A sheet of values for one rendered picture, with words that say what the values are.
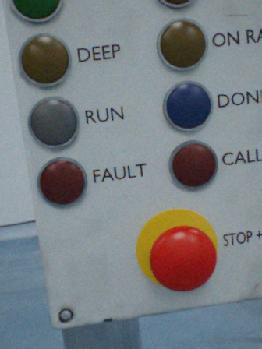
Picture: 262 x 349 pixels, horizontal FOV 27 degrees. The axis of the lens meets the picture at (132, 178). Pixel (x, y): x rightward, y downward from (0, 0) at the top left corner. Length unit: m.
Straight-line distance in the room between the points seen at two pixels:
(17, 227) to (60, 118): 3.68
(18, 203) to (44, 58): 3.65
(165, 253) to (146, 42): 0.12
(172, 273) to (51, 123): 0.11
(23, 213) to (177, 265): 3.66
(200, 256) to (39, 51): 0.15
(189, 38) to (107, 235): 0.13
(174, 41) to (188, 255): 0.12
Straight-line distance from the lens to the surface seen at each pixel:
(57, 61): 0.31
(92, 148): 0.33
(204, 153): 0.33
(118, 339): 0.43
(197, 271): 0.32
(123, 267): 0.34
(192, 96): 0.32
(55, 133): 0.32
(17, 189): 3.93
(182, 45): 0.32
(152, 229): 0.34
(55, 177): 0.32
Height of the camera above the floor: 1.11
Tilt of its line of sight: 12 degrees down
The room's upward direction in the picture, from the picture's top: 7 degrees counter-clockwise
